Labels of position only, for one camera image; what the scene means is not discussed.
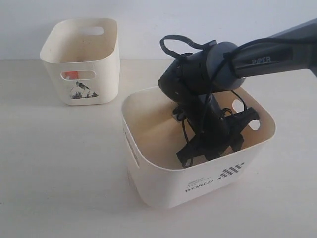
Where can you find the cream plastic storage bin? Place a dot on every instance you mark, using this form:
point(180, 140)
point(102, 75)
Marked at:
point(153, 138)
point(90, 47)

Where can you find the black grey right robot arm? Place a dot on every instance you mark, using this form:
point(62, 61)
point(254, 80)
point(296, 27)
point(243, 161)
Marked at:
point(199, 71)

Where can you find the red object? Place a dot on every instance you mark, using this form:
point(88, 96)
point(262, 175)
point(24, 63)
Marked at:
point(70, 75)

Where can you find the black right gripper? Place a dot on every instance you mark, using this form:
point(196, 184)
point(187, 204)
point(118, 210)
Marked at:
point(216, 137)

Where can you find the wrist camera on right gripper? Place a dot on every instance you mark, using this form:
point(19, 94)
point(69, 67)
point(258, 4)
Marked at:
point(178, 114)

